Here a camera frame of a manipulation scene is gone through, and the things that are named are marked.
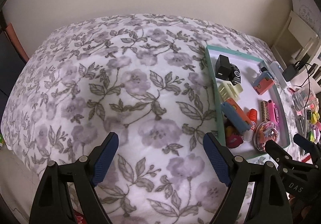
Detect clear round case hair ties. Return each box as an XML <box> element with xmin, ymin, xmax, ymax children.
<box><xmin>254</xmin><ymin>120</ymin><xmax>280</xmax><ymax>153</ymax></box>

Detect pink fitness band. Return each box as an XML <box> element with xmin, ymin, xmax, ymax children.
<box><xmin>268</xmin><ymin>99</ymin><xmax>278</xmax><ymax>124</ymax></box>

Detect purple lip balm tube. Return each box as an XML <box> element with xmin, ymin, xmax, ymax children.
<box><xmin>274</xmin><ymin>107</ymin><xmax>280</xmax><ymax>123</ymax></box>

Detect gold patterned lighter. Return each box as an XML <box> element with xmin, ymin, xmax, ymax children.
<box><xmin>261</xmin><ymin>100</ymin><xmax>269</xmax><ymax>122</ymax></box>

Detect pink dog toy figure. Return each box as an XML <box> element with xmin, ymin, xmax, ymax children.
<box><xmin>225</xmin><ymin>126</ymin><xmax>243</xmax><ymax>149</ymax></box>

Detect orange glue tube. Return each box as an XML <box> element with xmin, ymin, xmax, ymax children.
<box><xmin>243</xmin><ymin>109</ymin><xmax>258</xmax><ymax>142</ymax></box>

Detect orange blue utility knife toy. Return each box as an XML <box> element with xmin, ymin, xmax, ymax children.
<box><xmin>221</xmin><ymin>98</ymin><xmax>251</xmax><ymax>135</ymax></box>

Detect cream hair claw clip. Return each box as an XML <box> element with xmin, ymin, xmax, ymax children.
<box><xmin>218</xmin><ymin>81</ymin><xmax>243</xmax><ymax>102</ymax></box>

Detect black toy car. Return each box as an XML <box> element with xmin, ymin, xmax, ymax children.
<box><xmin>229</xmin><ymin>63</ymin><xmax>241</xmax><ymax>85</ymax></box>

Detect black USB charger cube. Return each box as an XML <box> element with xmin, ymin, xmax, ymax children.
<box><xmin>215</xmin><ymin>55</ymin><xmax>232</xmax><ymax>80</ymax></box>

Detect white smartwatch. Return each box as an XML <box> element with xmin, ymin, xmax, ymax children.
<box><xmin>260</xmin><ymin>67</ymin><xmax>268</xmax><ymax>73</ymax></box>

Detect teal white box lid tray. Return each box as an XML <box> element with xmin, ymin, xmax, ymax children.
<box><xmin>205</xmin><ymin>46</ymin><xmax>290</xmax><ymax>148</ymax></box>

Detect black power adapter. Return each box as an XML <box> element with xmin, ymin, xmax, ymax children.
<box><xmin>282</xmin><ymin>64</ymin><xmax>298</xmax><ymax>82</ymax></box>

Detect white power strip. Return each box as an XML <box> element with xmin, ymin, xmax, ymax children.
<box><xmin>269</xmin><ymin>61</ymin><xmax>291</xmax><ymax>90</ymax></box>

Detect cream wooden shelf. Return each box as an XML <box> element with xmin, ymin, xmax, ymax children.
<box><xmin>271</xmin><ymin>11</ymin><xmax>320</xmax><ymax>74</ymax></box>

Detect floral white blanket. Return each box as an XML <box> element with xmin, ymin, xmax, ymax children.
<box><xmin>1</xmin><ymin>14</ymin><xmax>274</xmax><ymax>223</ymax></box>

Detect black cable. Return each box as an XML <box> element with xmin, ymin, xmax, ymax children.
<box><xmin>293</xmin><ymin>60</ymin><xmax>319</xmax><ymax>119</ymax></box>

